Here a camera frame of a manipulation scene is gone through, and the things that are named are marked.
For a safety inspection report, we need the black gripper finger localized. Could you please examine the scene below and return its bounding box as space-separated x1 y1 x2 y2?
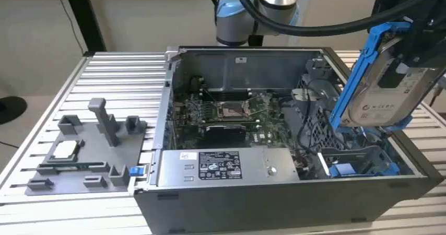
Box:
377 35 409 89

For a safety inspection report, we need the metal socket cover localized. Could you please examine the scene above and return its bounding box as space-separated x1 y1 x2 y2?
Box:
243 93 274 116

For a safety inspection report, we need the black round stand base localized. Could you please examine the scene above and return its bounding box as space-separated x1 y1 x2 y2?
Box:
0 96 28 125

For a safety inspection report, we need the perforated metal drive cage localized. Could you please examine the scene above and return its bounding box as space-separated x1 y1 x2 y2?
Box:
282 60 349 152

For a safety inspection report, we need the hard disk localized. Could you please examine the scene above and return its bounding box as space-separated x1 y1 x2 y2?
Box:
329 21 430 134

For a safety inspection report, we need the dark grey PC case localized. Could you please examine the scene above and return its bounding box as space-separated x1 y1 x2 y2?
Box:
134 45 445 234

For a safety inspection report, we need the blue plastic disk carrier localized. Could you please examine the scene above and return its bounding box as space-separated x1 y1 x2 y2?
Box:
329 163 358 178

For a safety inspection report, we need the black metal post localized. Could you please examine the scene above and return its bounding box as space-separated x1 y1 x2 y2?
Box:
62 0 107 52

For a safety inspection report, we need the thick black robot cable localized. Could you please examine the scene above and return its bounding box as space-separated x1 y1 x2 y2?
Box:
230 0 446 37

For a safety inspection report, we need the green motherboard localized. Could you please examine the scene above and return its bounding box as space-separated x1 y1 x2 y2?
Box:
172 88 293 151

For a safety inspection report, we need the thin black wall cable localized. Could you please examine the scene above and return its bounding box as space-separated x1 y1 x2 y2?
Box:
54 0 88 53

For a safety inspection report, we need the silver power supply unit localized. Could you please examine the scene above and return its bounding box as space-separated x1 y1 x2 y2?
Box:
155 148 301 188

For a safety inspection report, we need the silver CPU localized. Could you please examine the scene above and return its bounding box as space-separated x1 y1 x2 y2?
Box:
52 142 80 159

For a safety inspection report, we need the blue plastic bay latch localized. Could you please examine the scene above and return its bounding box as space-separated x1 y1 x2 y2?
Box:
379 138 402 175

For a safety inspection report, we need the CPU socket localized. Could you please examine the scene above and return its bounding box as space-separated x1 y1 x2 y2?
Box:
215 101 247 120

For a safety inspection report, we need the grey plastic parts rack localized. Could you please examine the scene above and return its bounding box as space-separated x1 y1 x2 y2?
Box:
24 98 150 196

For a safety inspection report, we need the green RAM stick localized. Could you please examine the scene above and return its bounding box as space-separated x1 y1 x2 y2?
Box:
40 161 106 171

